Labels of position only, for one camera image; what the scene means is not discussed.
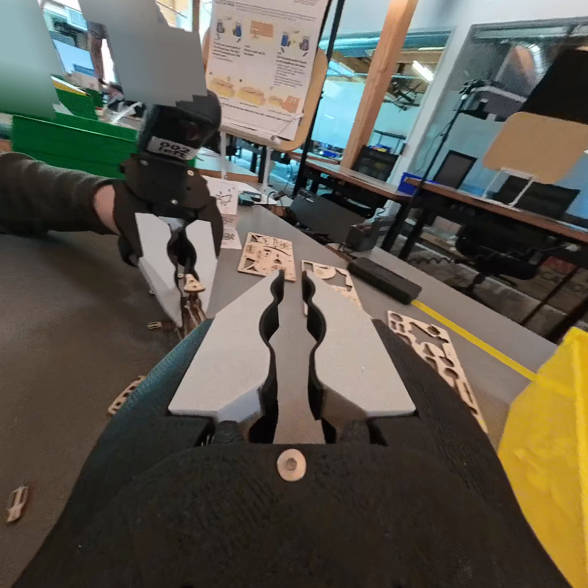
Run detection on flat black case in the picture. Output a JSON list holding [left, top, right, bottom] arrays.
[[348, 256, 422, 305]]

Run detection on person's left hand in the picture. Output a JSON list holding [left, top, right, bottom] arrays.
[[93, 183, 121, 236]]

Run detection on long wooden desk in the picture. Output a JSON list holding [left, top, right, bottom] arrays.
[[299, 154, 588, 244]]

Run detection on yellow tape line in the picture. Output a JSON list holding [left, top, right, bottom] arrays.
[[411, 299, 538, 382]]

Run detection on black monitor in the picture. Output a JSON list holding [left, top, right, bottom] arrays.
[[433, 151, 477, 190]]

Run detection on yellow plastic bin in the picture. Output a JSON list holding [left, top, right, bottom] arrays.
[[497, 326, 588, 588]]

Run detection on wooden sheet with curved parts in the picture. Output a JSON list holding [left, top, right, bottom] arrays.
[[236, 232, 297, 282]]

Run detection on black equipment case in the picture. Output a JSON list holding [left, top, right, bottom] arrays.
[[288, 189, 368, 240]]

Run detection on wooden sheet with gear parts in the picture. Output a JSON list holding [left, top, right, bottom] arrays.
[[301, 259, 364, 318]]

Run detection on black frame pole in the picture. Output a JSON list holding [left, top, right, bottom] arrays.
[[294, 0, 346, 196]]

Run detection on wooden pillar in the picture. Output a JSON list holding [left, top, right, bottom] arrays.
[[342, 0, 420, 171]]

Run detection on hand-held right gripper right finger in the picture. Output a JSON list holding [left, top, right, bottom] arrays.
[[302, 270, 416, 444]]

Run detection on tan board on stand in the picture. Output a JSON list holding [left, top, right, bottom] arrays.
[[482, 111, 588, 207]]

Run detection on small slotted wooden piece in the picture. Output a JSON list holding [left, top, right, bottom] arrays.
[[5, 486, 29, 524]]

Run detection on curved toothed wooden piece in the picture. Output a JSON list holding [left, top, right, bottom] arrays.
[[108, 376, 147, 416]]

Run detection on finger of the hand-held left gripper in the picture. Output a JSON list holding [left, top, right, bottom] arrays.
[[185, 220, 219, 319], [134, 212, 185, 325]]

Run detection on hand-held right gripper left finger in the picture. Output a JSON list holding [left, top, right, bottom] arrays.
[[168, 270, 285, 444]]

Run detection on black office chair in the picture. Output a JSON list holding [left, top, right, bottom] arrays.
[[455, 220, 556, 295]]

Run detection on mostly empty wooden sheet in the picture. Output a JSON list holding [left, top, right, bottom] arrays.
[[387, 310, 488, 435]]

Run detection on dark grey charger box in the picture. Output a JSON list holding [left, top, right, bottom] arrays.
[[345, 217, 397, 252]]

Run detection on green stacked crates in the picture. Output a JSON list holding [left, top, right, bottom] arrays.
[[9, 87, 143, 177]]

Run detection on instruction poster board stand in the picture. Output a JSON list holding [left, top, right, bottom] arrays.
[[204, 0, 330, 184]]

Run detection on person's left forearm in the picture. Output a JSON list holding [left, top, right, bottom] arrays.
[[0, 152, 115, 237]]

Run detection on black tripod stand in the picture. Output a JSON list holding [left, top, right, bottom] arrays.
[[400, 80, 499, 258]]

